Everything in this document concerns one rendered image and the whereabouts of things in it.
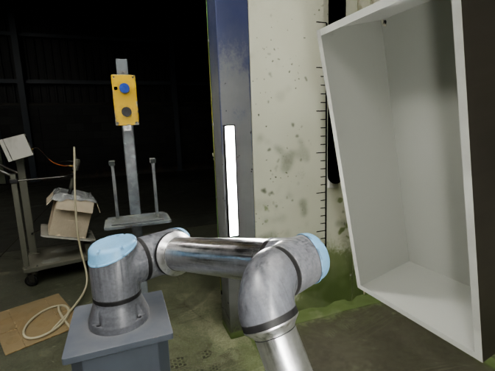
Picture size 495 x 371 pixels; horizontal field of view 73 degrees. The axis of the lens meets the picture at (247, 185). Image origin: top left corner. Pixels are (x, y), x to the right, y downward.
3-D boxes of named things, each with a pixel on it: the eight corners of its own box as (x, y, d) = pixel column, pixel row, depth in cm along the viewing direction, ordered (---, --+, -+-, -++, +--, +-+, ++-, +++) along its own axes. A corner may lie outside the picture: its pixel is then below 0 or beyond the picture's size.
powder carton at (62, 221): (40, 221, 321) (49, 182, 321) (88, 227, 344) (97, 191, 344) (39, 236, 276) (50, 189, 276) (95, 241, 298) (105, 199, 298)
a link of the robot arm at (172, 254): (127, 237, 121) (290, 239, 67) (169, 226, 133) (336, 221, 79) (135, 278, 121) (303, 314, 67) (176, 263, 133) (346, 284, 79)
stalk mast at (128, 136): (151, 333, 211) (127, 60, 184) (152, 338, 206) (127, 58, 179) (141, 335, 209) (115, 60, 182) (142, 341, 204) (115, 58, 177)
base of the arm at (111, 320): (85, 342, 100) (82, 311, 98) (90, 311, 117) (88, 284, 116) (152, 327, 106) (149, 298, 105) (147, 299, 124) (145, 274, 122)
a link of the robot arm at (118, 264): (84, 291, 110) (77, 241, 107) (132, 274, 122) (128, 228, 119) (103, 308, 99) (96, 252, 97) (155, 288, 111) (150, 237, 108)
